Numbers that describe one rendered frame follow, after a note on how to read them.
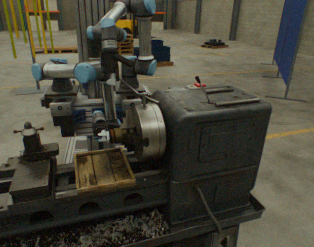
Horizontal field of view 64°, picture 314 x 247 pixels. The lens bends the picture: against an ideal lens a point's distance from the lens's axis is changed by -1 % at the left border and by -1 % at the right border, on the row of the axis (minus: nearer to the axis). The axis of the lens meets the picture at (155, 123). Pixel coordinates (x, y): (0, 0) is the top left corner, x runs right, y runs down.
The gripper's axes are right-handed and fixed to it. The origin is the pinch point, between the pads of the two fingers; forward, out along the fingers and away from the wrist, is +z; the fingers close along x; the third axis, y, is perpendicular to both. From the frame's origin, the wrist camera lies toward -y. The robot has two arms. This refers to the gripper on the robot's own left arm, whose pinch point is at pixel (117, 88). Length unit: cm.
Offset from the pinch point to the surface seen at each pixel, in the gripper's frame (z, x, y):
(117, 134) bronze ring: 24.2, 1.9, 2.6
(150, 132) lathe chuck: 23.4, 13.5, -12.0
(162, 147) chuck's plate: 32.2, 12.1, -18.1
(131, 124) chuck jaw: 20.3, -2.0, -5.9
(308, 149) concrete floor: 98, -127, -276
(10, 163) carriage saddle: 37, -22, 61
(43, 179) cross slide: 40, 8, 41
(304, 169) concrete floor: 110, -93, -231
